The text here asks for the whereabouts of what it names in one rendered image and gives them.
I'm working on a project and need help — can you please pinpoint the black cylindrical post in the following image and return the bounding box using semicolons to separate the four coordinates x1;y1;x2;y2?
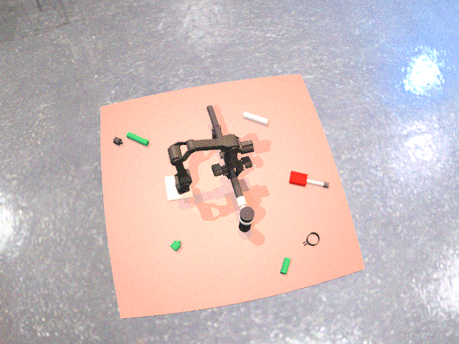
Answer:
239;206;255;232

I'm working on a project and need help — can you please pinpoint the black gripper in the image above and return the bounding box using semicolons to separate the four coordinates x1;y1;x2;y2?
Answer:
211;156;252;179

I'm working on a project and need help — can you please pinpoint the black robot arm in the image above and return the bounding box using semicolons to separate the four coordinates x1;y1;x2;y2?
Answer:
167;133;255;195

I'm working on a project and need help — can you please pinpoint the grey cylindrical cup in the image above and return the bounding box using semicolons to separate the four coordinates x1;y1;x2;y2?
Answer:
236;196;253;225

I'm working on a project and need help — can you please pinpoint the green cylinder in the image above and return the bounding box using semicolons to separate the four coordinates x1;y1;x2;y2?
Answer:
280;257;291;274
126;132;150;146

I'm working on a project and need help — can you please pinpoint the beige cylinder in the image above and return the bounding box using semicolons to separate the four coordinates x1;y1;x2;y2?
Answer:
243;112;269;125

